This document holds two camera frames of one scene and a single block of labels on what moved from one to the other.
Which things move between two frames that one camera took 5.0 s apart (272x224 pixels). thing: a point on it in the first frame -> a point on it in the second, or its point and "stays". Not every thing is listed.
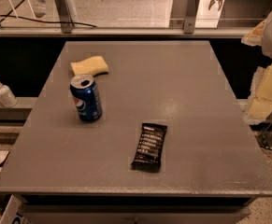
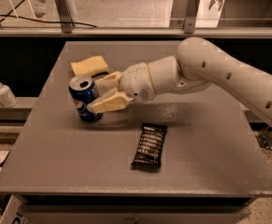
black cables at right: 271,140 stays
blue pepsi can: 86,98 stays
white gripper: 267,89 -> 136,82
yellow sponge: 90,66 stays
